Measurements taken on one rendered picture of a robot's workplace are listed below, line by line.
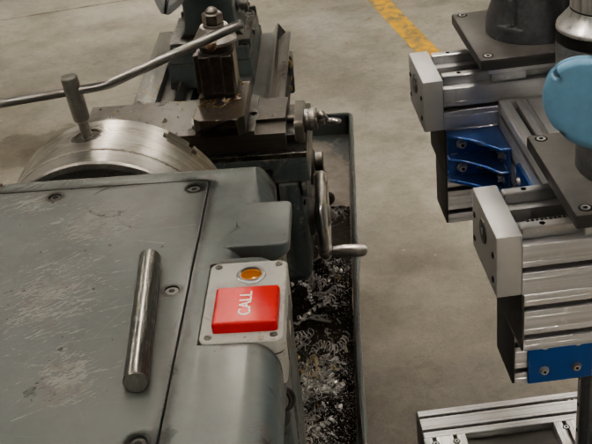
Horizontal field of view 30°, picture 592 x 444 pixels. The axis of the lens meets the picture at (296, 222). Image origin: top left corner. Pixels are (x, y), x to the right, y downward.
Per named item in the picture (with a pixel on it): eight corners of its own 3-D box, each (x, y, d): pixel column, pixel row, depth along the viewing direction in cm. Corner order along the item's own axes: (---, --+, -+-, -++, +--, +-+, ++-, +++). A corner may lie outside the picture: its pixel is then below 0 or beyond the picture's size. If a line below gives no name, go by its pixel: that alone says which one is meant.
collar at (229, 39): (234, 47, 199) (233, 31, 198) (191, 50, 200) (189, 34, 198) (238, 31, 206) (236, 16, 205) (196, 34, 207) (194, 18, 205)
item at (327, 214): (341, 284, 218) (332, 180, 206) (290, 287, 218) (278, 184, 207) (340, 216, 241) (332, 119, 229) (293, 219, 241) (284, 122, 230)
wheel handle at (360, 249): (367, 259, 216) (367, 247, 215) (327, 262, 217) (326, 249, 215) (367, 251, 218) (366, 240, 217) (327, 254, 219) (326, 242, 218)
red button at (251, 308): (278, 338, 100) (277, 320, 99) (213, 342, 101) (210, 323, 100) (281, 300, 105) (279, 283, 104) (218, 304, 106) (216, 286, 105)
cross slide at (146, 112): (306, 149, 205) (303, 127, 203) (79, 165, 208) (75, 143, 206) (307, 111, 219) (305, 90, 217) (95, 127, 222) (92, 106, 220)
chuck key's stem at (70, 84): (84, 160, 145) (57, 80, 139) (87, 152, 147) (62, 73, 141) (99, 158, 145) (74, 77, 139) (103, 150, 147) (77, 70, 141)
